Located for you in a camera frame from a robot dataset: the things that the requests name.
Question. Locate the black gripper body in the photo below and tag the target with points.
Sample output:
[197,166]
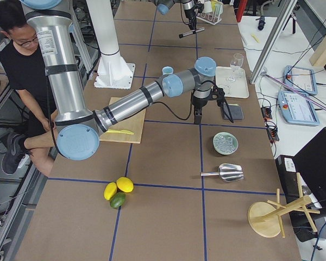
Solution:
[189,13]
[198,103]

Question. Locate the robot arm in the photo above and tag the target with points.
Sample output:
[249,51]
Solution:
[78,127]
[163,6]

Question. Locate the white cup rack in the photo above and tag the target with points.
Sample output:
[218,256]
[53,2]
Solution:
[212,12]

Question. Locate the light blue cup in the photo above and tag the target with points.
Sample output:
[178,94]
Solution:
[167,70]

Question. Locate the yellow lemon far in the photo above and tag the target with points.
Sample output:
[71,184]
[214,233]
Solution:
[125,184]

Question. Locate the yellow lemon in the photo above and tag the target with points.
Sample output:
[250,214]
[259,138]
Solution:
[110,191]
[125,184]

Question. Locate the yellow lemon near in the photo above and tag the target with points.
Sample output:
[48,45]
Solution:
[110,191]

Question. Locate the cream bear tray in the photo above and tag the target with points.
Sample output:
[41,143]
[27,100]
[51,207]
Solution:
[236,89]

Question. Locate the grey folded cloth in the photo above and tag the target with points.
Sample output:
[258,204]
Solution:
[232,112]

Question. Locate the green bowl of ice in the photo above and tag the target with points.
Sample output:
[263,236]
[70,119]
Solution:
[225,143]

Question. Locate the wine glass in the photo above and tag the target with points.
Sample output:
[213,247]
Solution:
[235,64]

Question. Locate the steel ice scoop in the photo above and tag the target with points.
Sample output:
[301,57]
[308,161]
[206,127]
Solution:
[227,172]

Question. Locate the yellow tool on desk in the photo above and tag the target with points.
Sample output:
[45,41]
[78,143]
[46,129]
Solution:
[255,38]

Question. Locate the silver rod with claw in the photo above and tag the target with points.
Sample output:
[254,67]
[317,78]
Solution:
[264,74]

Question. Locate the yellow plastic knife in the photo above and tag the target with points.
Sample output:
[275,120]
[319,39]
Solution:
[123,131]

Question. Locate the teach pendant near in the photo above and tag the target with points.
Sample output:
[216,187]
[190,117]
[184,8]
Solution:
[296,110]

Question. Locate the teach pendant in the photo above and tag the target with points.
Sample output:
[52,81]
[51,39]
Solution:
[301,79]
[296,110]

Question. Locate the teach pendant far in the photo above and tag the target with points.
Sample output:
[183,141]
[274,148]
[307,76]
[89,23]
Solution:
[301,79]

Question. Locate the green lime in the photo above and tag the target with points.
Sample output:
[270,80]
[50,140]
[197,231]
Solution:
[118,200]

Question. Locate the wooden mug tree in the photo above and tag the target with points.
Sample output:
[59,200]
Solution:
[265,217]

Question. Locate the black monitor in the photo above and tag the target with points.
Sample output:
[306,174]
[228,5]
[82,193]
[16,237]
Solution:
[310,162]

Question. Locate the person in black shirt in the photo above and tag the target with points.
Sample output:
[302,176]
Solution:
[24,66]

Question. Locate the aluminium frame post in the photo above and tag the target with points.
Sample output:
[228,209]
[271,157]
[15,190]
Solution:
[274,34]

